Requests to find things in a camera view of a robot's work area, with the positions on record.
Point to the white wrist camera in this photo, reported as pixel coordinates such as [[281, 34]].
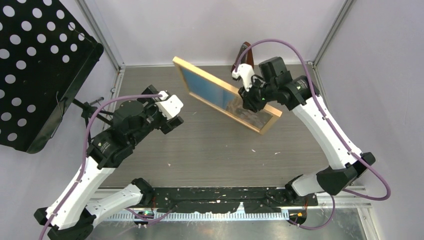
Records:
[[244, 72], [169, 105]]

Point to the black tripod stand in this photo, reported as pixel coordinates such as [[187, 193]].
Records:
[[87, 112]]

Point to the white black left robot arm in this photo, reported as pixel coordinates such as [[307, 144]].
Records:
[[74, 215]]

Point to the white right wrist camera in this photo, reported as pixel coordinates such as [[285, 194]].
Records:
[[244, 72]]

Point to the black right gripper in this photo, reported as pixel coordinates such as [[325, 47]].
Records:
[[248, 102]]

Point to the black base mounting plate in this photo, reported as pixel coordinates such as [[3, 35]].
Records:
[[222, 200]]

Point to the black perforated music stand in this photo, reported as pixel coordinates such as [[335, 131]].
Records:
[[45, 57]]

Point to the aluminium rail front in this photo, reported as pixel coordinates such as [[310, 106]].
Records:
[[343, 201]]

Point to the light wooden picture frame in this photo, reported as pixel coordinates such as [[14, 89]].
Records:
[[181, 64]]

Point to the brown wooden metronome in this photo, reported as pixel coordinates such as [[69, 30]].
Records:
[[247, 58]]

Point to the landscape photo print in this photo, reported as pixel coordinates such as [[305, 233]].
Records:
[[225, 100]]

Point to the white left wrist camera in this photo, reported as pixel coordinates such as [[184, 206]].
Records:
[[169, 105]]

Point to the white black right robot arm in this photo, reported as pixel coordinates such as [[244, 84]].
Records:
[[346, 163]]

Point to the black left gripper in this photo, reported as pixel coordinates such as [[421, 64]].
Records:
[[165, 125]]

